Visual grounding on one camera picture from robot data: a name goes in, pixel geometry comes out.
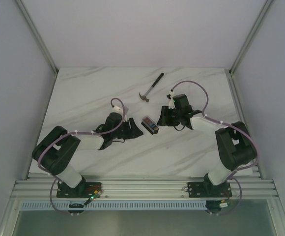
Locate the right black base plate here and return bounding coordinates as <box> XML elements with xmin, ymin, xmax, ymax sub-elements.
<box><xmin>187</xmin><ymin>181</ymin><xmax>232</xmax><ymax>198</ymax></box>

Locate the black fuse box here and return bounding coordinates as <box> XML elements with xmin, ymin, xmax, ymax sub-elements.
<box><xmin>140</xmin><ymin>115</ymin><xmax>160</xmax><ymax>135</ymax></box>

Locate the aluminium rail base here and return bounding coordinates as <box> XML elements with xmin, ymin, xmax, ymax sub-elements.
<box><xmin>11</xmin><ymin>174</ymin><xmax>279</xmax><ymax>200</ymax></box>

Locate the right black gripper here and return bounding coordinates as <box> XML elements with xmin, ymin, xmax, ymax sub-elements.
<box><xmin>157</xmin><ymin>106</ymin><xmax>181</xmax><ymax>126</ymax></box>

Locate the aluminium frame post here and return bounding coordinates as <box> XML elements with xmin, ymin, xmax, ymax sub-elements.
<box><xmin>15</xmin><ymin>0</ymin><xmax>58</xmax><ymax>74</ymax></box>
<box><xmin>228</xmin><ymin>0</ymin><xmax>275</xmax><ymax>74</ymax></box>

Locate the right aluminium frame post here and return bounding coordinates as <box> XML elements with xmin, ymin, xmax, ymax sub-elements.
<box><xmin>228</xmin><ymin>0</ymin><xmax>275</xmax><ymax>74</ymax></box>

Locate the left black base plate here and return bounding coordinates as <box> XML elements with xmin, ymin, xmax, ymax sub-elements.
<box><xmin>57</xmin><ymin>182</ymin><xmax>102</xmax><ymax>198</ymax></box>

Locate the left aluminium frame post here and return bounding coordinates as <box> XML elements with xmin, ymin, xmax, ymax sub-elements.
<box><xmin>15</xmin><ymin>0</ymin><xmax>58</xmax><ymax>74</ymax></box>

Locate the claw hammer black handle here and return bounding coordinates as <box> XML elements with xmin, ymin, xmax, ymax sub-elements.
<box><xmin>139</xmin><ymin>73</ymin><xmax>164</xmax><ymax>102</ymax></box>

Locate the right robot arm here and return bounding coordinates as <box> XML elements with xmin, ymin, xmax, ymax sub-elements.
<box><xmin>157</xmin><ymin>93</ymin><xmax>257</xmax><ymax>198</ymax></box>

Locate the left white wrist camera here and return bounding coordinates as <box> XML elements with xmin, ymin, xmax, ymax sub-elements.
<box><xmin>113</xmin><ymin>105</ymin><xmax>129</xmax><ymax>122</ymax></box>

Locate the clear plastic fuse box cover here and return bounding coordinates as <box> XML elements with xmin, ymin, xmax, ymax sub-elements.
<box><xmin>142</xmin><ymin>115</ymin><xmax>160</xmax><ymax>133</ymax></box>

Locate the white slotted cable duct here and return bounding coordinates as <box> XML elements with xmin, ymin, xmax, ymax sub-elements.
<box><xmin>19</xmin><ymin>201</ymin><xmax>231</xmax><ymax>211</ymax></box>

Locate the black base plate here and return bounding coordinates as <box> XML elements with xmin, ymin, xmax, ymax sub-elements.
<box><xmin>187</xmin><ymin>181</ymin><xmax>232</xmax><ymax>198</ymax></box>
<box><xmin>57</xmin><ymin>182</ymin><xmax>102</xmax><ymax>198</ymax></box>

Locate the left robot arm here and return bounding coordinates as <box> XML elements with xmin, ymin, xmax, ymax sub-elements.
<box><xmin>31</xmin><ymin>112</ymin><xmax>143</xmax><ymax>198</ymax></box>

